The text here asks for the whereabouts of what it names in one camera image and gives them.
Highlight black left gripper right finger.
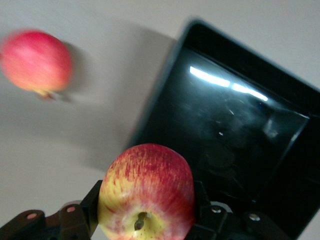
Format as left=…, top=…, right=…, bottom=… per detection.
left=191, top=180, right=294, bottom=240

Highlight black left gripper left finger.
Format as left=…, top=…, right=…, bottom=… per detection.
left=0, top=179, right=104, bottom=240

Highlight red yellow apple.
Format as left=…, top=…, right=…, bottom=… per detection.
left=97, top=143, right=197, bottom=240

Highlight black plastic box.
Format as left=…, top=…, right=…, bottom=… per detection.
left=127, top=18, right=320, bottom=240

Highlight red pomegranate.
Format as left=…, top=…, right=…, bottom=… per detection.
left=0, top=29, right=75, bottom=101

